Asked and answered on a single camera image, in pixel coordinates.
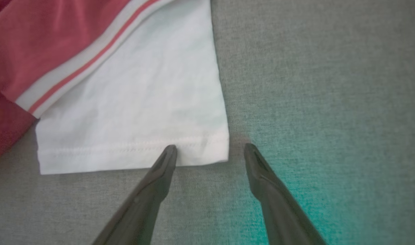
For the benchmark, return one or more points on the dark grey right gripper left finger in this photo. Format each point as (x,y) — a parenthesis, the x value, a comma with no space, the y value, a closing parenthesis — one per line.
(142,207)

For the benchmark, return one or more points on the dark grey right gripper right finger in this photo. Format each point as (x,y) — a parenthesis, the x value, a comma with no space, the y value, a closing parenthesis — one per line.
(282,214)

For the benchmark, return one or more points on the red and white garment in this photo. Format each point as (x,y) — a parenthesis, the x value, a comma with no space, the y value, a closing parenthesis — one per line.
(125,102)

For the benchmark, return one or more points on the large grey chaise cushion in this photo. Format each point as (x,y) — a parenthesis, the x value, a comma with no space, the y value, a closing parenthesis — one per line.
(329,68)

